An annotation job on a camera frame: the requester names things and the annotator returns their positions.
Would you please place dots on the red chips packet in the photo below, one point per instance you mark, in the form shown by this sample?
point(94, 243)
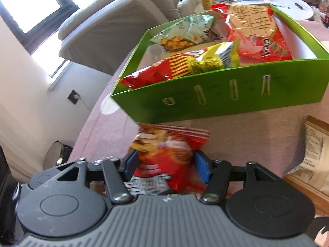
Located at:
point(167, 159)

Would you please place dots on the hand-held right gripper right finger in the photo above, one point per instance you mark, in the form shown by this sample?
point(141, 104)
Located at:
point(201, 168)

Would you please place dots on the red and yellow snack bag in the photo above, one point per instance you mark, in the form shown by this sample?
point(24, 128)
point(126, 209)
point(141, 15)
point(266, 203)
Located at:
point(192, 64)

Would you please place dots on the black pen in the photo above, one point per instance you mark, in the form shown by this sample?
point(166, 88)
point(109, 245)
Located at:
point(281, 6)

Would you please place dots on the white round coffee table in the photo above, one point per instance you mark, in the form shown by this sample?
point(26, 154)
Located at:
point(282, 11)

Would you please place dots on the round metal object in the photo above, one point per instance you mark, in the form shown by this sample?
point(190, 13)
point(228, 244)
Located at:
point(55, 155)

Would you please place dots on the black wall socket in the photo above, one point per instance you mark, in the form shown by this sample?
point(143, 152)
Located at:
point(73, 97)

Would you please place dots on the pink dotted tablecloth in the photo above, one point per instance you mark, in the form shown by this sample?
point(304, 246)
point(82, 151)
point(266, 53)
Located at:
point(257, 139)

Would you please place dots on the dark framed window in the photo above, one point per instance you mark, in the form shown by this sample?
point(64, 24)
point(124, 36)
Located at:
point(30, 5)

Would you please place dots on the green cardboard box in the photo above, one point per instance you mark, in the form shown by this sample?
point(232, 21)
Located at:
point(218, 103)

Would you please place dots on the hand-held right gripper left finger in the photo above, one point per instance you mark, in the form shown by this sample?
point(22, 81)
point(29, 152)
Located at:
point(131, 166)

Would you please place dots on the beige armchair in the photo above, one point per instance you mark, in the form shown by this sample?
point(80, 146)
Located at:
point(110, 30)

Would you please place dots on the brown paper bag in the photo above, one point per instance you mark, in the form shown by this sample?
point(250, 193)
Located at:
point(313, 159)

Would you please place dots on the black marker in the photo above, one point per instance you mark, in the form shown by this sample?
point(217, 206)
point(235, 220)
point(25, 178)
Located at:
point(299, 6)

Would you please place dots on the pale green snack bag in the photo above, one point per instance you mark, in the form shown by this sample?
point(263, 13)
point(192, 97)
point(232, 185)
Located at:
point(180, 30)

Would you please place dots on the large red snack bag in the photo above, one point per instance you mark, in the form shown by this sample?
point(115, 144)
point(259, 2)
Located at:
point(252, 30)

